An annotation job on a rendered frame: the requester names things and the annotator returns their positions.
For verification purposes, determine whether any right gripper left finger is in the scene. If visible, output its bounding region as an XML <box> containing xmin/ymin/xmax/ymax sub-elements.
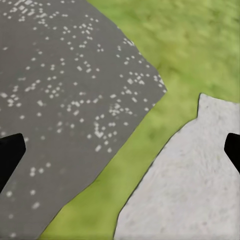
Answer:
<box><xmin>0</xmin><ymin>133</ymin><xmax>26</xmax><ymax>193</ymax></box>

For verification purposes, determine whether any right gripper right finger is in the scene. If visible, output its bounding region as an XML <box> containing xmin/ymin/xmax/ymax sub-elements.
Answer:
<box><xmin>224</xmin><ymin>133</ymin><xmax>240</xmax><ymax>173</ymax></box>

